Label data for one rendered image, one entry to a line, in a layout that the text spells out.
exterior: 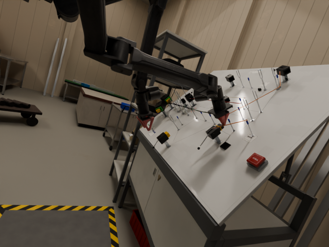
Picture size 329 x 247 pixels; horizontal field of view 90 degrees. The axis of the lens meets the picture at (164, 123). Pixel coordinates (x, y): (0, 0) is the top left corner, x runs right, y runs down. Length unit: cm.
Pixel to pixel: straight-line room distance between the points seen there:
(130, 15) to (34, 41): 388
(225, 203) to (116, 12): 828
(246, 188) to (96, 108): 384
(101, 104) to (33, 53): 440
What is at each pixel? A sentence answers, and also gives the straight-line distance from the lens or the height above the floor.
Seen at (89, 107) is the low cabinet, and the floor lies 52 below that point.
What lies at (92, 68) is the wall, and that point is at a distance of 801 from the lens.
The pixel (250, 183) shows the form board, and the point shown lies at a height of 103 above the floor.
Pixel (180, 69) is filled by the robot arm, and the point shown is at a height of 135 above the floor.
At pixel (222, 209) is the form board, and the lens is 72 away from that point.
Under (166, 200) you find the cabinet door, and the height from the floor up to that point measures 68.
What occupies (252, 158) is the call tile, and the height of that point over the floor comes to 111.
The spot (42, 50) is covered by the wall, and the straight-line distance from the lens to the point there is 804.
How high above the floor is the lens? 122
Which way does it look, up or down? 8 degrees down
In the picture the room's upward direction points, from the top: 19 degrees clockwise
